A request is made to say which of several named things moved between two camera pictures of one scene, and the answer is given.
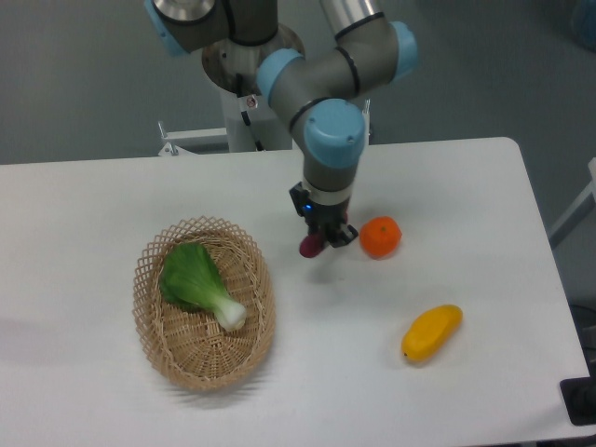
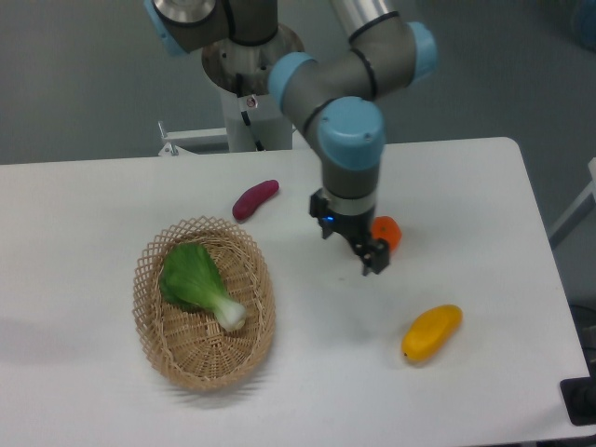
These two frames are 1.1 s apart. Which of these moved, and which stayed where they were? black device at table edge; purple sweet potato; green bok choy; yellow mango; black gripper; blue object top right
Moved: black gripper; purple sweet potato
Stayed: blue object top right; green bok choy; black device at table edge; yellow mango
